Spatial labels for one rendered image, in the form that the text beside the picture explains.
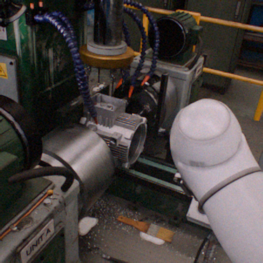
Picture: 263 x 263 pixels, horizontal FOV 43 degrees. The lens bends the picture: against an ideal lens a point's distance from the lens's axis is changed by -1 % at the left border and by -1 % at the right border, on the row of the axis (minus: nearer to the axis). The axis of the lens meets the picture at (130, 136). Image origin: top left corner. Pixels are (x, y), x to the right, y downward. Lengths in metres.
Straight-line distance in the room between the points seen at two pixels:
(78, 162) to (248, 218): 0.55
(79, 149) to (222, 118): 0.54
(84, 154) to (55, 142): 0.08
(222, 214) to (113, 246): 0.71
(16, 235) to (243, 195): 0.43
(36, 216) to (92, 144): 0.32
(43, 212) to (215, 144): 0.42
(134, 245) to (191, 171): 0.70
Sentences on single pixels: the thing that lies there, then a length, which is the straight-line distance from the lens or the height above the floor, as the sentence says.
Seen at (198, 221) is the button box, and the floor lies 1.04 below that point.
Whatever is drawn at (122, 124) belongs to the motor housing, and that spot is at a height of 1.10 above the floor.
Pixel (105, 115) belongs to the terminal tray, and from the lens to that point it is 1.16.
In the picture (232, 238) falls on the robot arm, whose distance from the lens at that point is 0.46.
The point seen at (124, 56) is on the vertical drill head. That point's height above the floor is 1.33.
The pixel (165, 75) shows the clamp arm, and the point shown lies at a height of 1.25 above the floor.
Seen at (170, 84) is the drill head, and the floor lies 1.13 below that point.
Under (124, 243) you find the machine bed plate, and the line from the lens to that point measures 1.15.
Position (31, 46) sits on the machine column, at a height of 1.35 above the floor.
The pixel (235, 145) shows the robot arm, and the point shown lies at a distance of 0.47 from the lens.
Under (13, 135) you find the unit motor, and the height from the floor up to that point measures 1.32.
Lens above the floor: 1.67
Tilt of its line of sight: 31 degrees down
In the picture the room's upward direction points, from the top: 5 degrees clockwise
